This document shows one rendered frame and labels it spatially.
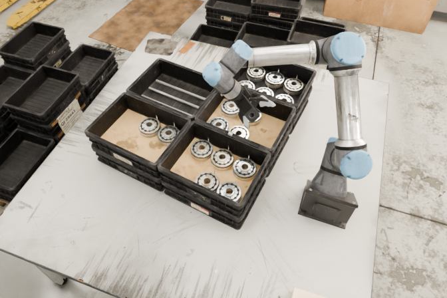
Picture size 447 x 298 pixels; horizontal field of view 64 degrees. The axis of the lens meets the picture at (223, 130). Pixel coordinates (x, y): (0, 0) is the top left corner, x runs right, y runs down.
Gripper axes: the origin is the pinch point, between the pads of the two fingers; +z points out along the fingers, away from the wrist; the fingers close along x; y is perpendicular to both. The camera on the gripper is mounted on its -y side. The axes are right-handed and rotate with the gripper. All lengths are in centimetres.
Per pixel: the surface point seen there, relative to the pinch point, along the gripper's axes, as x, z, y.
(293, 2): -64, 91, 161
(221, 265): 51, 13, -34
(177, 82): 27, -1, 61
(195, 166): 37.6, 0.1, 4.8
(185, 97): 27, 1, 48
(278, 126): 0.1, 26.1, 13.2
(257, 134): 9.6, 19.4, 12.2
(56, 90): 101, -22, 122
